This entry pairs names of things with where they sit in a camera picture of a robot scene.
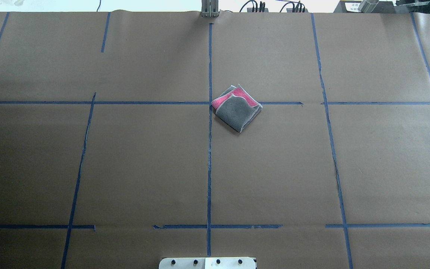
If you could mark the pink and grey towel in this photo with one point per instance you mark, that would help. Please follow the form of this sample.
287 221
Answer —
236 108

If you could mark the aluminium frame post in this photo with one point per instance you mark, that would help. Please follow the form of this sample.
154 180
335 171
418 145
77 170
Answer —
210 8

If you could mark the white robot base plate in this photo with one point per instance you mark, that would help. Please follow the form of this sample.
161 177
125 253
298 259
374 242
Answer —
208 263

